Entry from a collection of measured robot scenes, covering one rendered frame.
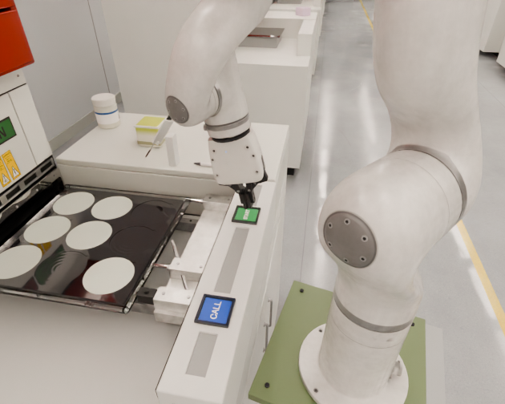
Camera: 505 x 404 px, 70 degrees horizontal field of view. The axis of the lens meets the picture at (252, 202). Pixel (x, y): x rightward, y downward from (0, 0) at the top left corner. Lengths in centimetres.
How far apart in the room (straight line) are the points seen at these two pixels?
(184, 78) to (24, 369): 60
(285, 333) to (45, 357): 46
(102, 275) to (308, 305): 43
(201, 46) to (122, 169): 58
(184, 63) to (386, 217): 35
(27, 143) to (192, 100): 60
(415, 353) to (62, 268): 72
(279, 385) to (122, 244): 45
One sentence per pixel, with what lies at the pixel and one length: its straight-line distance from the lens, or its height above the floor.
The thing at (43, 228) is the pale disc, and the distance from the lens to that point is 100.
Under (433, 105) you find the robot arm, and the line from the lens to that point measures 42.
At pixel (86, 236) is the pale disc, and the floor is 90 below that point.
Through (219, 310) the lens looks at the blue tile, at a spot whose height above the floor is 96.
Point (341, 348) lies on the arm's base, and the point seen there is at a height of 95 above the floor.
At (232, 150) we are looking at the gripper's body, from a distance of 69.
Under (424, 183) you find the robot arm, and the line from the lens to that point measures 42.
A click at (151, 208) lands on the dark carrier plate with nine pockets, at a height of 90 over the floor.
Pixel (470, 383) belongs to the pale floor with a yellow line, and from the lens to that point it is 186.
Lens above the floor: 145
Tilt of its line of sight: 36 degrees down
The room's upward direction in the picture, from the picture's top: straight up
